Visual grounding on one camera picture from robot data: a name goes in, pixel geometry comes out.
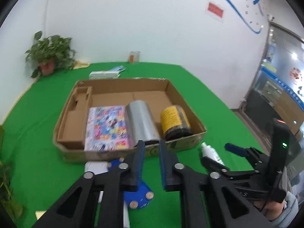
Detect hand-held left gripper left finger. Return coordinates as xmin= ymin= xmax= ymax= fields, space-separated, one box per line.
xmin=31 ymin=140 xmax=146 ymax=228

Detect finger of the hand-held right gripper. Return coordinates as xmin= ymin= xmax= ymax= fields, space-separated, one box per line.
xmin=201 ymin=155 xmax=259 ymax=178
xmin=224 ymin=143 xmax=264 ymax=164

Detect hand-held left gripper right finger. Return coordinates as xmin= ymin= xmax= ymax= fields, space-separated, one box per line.
xmin=159 ymin=139 xmax=273 ymax=228

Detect white spray bottle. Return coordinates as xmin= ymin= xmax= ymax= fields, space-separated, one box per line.
xmin=201 ymin=142 xmax=226 ymax=167

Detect silver film roll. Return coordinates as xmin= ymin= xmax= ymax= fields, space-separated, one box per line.
xmin=125 ymin=100 xmax=161 ymax=145

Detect dark jar with yellow label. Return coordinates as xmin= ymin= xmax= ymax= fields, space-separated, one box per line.
xmin=160 ymin=105 xmax=192 ymax=140

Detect colourful printed box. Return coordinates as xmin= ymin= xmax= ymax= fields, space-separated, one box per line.
xmin=84 ymin=105 xmax=135 ymax=152

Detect cardboard box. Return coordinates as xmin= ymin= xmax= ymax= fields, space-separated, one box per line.
xmin=53 ymin=77 xmax=207 ymax=163

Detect person's right forearm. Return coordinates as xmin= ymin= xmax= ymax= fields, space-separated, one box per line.
xmin=264 ymin=190 xmax=300 ymax=228

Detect white power strip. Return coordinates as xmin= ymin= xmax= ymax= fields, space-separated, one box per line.
xmin=84 ymin=161 xmax=131 ymax=228

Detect glass door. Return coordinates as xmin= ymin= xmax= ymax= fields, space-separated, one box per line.
xmin=245 ymin=22 xmax=304 ymax=138

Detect white flat packets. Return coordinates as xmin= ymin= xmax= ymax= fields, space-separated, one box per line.
xmin=89 ymin=70 xmax=121 ymax=80

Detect glass jar with orange label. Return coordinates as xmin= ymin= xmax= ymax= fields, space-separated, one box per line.
xmin=129 ymin=51 xmax=141 ymax=63

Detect large leafy green plant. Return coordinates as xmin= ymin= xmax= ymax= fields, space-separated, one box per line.
xmin=0 ymin=123 xmax=24 ymax=224

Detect potted plant in red pot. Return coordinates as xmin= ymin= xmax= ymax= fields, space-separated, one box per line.
xmin=25 ymin=31 xmax=76 ymax=78

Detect blue wall decal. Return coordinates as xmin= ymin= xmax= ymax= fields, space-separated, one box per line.
xmin=176 ymin=0 xmax=265 ymax=35

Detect red wall sign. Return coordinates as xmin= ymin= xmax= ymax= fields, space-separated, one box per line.
xmin=205 ymin=0 xmax=225 ymax=22

